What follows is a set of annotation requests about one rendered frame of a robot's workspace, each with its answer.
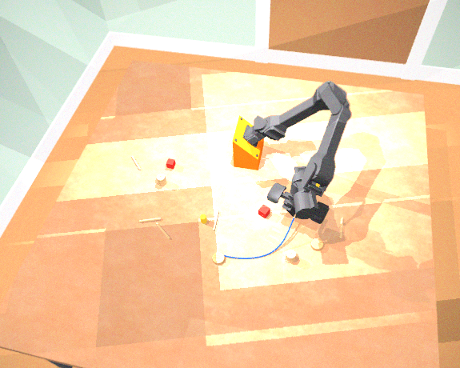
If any tan wooden disc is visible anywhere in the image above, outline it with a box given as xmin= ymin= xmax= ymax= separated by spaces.
xmin=310 ymin=238 xmax=324 ymax=251

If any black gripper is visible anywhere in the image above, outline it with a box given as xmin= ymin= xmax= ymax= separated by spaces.
xmin=267 ymin=183 xmax=330 ymax=224

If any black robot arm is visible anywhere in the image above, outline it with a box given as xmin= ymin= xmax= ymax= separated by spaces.
xmin=243 ymin=81 xmax=352 ymax=219

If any round wooden button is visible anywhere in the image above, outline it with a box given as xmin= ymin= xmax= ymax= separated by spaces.
xmin=212 ymin=252 xmax=225 ymax=265

